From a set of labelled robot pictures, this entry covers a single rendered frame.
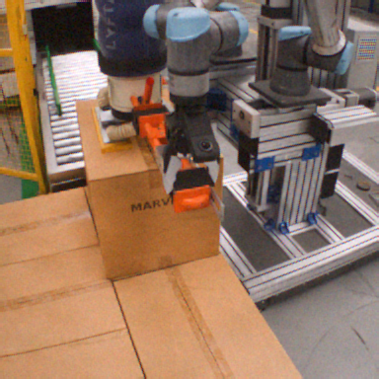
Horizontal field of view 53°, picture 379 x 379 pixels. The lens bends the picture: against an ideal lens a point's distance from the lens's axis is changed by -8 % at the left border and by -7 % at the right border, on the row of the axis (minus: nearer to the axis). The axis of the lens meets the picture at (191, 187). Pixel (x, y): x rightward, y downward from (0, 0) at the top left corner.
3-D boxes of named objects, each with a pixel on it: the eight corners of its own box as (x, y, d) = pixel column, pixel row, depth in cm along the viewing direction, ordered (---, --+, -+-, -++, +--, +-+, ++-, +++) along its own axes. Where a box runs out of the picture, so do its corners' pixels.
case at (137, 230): (87, 184, 179) (74, 101, 156) (173, 169, 189) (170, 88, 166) (107, 279, 132) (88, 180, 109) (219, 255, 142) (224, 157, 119)
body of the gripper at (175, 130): (198, 135, 85) (198, 81, 78) (212, 154, 79) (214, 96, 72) (163, 140, 83) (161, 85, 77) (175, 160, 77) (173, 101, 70)
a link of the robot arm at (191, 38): (222, 9, 66) (191, 15, 60) (220, 67, 72) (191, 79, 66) (187, 4, 70) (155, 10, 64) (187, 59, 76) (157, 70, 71)
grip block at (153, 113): (131, 124, 115) (130, 106, 112) (165, 119, 117) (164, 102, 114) (137, 137, 108) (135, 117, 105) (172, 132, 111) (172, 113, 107)
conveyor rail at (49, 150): (37, 70, 365) (35, 51, 354) (42, 69, 366) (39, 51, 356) (54, 206, 188) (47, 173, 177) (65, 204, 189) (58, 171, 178)
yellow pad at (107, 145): (91, 111, 148) (89, 99, 145) (116, 107, 150) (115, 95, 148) (101, 154, 121) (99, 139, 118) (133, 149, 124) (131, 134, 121)
